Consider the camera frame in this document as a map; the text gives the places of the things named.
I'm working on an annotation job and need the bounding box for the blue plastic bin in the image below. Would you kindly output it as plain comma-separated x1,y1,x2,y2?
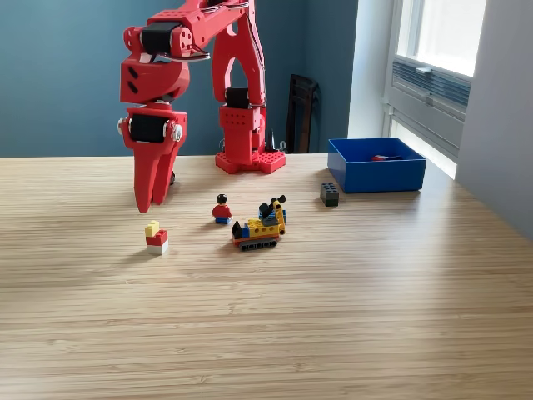
326,137,427,194

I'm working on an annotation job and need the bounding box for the toy figure red shirt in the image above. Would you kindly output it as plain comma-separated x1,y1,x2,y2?
212,193,233,226

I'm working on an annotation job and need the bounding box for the red over white brick stack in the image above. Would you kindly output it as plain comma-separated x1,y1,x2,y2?
145,229,170,256

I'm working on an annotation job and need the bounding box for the yellow toy digger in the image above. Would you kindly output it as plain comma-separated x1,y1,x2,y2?
231,193,288,253

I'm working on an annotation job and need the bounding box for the black brick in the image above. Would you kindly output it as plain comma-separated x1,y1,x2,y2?
320,182,340,208

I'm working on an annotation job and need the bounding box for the grey pleated window blind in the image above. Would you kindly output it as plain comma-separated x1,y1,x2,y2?
391,57,472,110

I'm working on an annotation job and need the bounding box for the black cable bundle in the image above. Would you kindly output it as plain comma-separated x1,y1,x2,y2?
264,128,288,153

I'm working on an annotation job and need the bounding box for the white window frame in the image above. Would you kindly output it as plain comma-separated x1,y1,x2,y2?
385,0,488,180

